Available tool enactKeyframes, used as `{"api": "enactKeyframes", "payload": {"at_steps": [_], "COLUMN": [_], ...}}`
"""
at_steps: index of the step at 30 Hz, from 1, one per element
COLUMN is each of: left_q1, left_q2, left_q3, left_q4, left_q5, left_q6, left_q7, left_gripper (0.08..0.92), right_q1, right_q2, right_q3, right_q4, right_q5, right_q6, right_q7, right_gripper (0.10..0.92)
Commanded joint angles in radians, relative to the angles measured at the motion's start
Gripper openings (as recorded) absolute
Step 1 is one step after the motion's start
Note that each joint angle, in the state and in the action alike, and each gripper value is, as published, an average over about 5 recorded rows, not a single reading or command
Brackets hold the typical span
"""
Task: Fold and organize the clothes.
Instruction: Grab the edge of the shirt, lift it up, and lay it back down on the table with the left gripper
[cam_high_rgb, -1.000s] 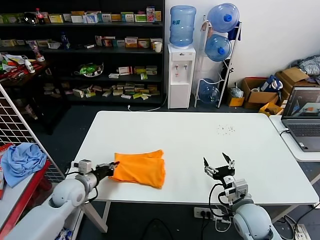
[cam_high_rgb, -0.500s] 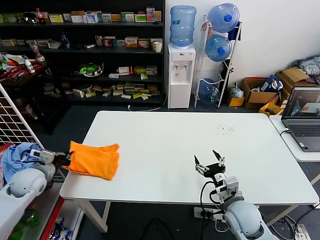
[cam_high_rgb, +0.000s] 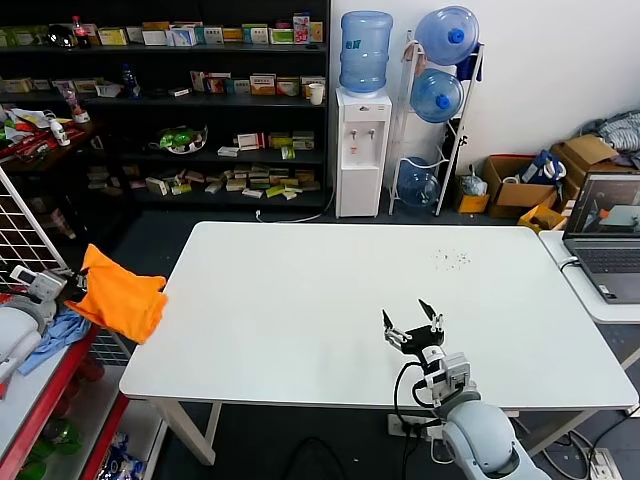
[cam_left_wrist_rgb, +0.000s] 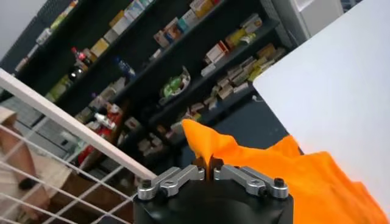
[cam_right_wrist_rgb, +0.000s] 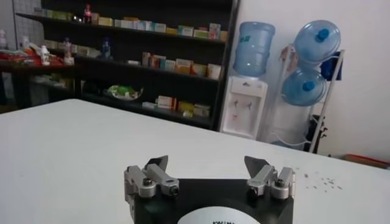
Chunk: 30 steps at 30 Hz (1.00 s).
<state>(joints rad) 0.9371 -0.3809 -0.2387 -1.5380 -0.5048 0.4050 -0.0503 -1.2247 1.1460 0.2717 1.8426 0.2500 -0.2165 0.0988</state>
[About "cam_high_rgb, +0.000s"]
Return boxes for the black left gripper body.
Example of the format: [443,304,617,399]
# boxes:
[62,269,91,304]

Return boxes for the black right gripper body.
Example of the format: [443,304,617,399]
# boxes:
[394,324,446,362]

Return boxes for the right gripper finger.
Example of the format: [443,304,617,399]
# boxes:
[417,298,445,334]
[381,308,414,351]

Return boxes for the orange t-shirt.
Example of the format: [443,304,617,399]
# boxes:
[64,243,170,345]

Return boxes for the grey striped clothes pile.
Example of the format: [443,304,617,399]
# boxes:
[579,110,640,169]

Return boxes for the light blue crumpled cloth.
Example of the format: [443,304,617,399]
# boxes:
[18,304,94,376]

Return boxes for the white power strip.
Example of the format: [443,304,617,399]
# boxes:
[388,413,444,440]

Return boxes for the dark wooden table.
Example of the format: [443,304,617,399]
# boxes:
[0,119,141,271]

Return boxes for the small yellow cardboard box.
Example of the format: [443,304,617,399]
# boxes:
[457,192,490,215]

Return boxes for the red framed shelf cart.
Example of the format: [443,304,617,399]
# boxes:
[0,294,131,480]

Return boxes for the clear plastic bag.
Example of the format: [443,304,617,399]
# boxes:
[457,172,489,197]

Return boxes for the open brown cardboard box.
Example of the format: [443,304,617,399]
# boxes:
[483,153,559,219]

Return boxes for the flat yellow cardboard box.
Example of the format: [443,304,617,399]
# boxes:
[517,203,569,235]

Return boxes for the green plastic bottle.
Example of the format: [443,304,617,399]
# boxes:
[19,419,84,480]

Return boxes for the white jug rack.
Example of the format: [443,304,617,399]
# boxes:
[388,29,486,217]

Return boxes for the white plastic bottle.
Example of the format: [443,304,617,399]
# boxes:
[49,115,71,148]

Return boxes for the white water dispenser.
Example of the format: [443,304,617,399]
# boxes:
[333,87,393,220]

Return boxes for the white side table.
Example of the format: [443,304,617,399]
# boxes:
[538,229,640,324]

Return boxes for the blue white snack package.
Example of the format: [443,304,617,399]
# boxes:
[97,432,146,480]

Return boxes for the bowl with green packets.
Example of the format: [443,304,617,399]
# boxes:
[148,124,209,155]

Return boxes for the pink labelled bottle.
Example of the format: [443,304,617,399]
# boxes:
[59,82,91,125]

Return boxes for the grey laptop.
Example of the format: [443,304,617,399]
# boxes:
[561,171,640,305]

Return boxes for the blue white bag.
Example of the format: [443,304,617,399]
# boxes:
[519,149,569,186]

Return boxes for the blue plastic bottle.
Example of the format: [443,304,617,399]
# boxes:
[120,63,141,99]

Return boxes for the grey floor power strip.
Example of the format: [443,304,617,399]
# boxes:
[587,447,621,480]

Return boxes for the large brown cardboard box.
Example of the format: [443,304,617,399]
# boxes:
[550,133,640,201]

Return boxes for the dark blue hanging cloth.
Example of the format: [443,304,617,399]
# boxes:
[455,49,484,84]

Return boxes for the shiny black helmet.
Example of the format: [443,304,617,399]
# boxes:
[47,25,76,49]

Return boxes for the cola bottle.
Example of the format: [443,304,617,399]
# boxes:
[71,15,94,50]

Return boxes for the yellow white medicine box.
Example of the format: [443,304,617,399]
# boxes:
[97,27,130,47]

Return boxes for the blue water jug with label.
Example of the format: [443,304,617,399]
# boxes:
[339,10,394,98]

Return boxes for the black shelving unit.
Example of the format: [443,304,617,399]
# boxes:
[0,0,331,211]

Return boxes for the blue white medicine box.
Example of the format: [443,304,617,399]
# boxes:
[167,27,197,48]

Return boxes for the orange white medicine box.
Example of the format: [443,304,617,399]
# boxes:
[249,74,277,96]

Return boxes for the tall pink box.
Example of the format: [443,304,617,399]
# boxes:
[292,13,312,46]

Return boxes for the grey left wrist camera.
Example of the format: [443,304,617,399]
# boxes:
[9,264,69,304]

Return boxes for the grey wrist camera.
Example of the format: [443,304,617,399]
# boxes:
[9,264,69,304]
[424,349,474,401]

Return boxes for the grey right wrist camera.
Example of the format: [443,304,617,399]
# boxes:
[424,349,474,401]

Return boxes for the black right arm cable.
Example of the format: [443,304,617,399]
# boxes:
[392,359,441,437]

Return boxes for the white wire grid panel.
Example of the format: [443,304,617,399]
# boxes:
[0,167,132,369]

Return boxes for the black floor cable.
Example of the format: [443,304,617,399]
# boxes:
[284,436,351,480]

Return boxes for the white dispenser power cable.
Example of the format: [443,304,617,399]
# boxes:
[254,187,336,224]

